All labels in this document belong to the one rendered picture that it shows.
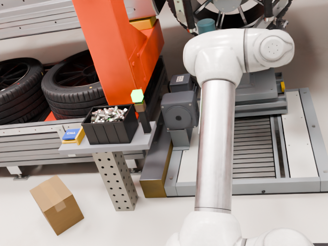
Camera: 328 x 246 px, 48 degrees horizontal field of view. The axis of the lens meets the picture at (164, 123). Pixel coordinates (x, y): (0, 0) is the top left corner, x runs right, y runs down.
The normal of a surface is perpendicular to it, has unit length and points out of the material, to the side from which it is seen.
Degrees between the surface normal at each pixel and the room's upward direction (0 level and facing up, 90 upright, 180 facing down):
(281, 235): 9
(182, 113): 90
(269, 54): 61
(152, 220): 0
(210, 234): 34
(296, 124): 0
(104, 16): 90
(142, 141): 0
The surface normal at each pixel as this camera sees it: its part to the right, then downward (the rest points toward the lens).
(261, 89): -0.22, -0.81
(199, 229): -0.45, -0.36
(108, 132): -0.22, 0.58
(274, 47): -0.17, 0.18
